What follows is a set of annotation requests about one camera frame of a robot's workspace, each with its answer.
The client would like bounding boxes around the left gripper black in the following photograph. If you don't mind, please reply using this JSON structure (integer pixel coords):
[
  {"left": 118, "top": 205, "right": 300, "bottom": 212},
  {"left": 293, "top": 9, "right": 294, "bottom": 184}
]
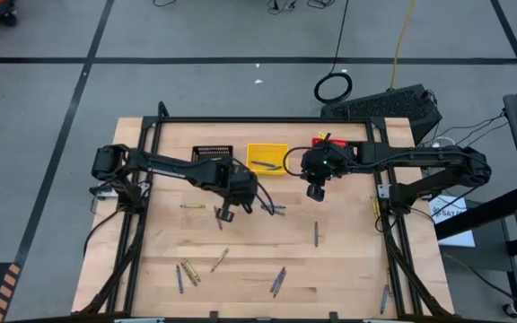
[{"left": 215, "top": 163, "right": 260, "bottom": 215}]

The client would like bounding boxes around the red slotted plastic basket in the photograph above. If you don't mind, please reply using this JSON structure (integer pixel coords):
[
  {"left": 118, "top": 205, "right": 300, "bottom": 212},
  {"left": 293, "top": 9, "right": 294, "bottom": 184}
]
[{"left": 311, "top": 136, "right": 348, "bottom": 150}]

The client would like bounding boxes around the yellow slotted plastic basket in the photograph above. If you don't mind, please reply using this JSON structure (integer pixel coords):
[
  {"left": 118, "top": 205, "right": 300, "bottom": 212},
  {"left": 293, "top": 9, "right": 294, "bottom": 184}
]
[{"left": 245, "top": 142, "right": 289, "bottom": 178}]

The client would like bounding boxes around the black slotted plastic basket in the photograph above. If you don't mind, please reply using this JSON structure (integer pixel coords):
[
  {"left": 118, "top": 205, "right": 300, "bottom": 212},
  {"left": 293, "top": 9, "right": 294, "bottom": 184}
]
[{"left": 190, "top": 144, "right": 235, "bottom": 165}]

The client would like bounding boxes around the white paper sheet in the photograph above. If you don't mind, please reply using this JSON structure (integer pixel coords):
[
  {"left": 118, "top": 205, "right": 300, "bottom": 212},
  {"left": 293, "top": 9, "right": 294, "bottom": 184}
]
[{"left": 427, "top": 195, "right": 478, "bottom": 249}]

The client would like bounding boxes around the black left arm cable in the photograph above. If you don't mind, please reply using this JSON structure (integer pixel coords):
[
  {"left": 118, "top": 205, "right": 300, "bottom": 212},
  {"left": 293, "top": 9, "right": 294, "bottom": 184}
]
[{"left": 231, "top": 156, "right": 277, "bottom": 217}]

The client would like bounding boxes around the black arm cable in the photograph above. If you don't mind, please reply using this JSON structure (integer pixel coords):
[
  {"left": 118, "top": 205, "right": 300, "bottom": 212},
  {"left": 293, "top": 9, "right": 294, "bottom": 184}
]
[
  {"left": 231, "top": 156, "right": 277, "bottom": 217},
  {"left": 282, "top": 145, "right": 314, "bottom": 179}
]

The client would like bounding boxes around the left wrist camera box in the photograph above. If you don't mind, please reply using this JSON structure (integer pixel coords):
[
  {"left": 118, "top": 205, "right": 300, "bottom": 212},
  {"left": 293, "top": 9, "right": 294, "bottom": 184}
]
[{"left": 215, "top": 200, "right": 236, "bottom": 224}]

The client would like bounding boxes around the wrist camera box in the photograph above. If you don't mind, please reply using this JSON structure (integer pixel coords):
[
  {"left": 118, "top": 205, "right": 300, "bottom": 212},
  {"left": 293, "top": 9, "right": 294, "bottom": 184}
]
[
  {"left": 306, "top": 181, "right": 327, "bottom": 204},
  {"left": 215, "top": 200, "right": 236, "bottom": 224}
]

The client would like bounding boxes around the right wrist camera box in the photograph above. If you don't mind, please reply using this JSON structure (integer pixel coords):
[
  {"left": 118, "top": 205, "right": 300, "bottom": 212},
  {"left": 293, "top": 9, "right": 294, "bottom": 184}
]
[{"left": 306, "top": 181, "right": 327, "bottom": 204}]

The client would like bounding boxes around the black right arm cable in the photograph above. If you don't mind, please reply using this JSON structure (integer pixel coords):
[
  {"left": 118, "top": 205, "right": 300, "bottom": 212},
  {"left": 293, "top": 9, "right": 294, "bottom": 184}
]
[{"left": 282, "top": 145, "right": 314, "bottom": 179}]

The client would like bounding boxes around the black coiled floor cable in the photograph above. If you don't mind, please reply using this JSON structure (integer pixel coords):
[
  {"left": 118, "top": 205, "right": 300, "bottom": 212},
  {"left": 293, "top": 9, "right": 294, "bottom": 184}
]
[{"left": 313, "top": 0, "right": 355, "bottom": 106}]

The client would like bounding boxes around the yellow hanging cable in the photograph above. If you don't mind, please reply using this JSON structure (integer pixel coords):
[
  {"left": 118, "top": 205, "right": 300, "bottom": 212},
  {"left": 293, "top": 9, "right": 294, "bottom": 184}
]
[{"left": 389, "top": 0, "right": 418, "bottom": 91}]

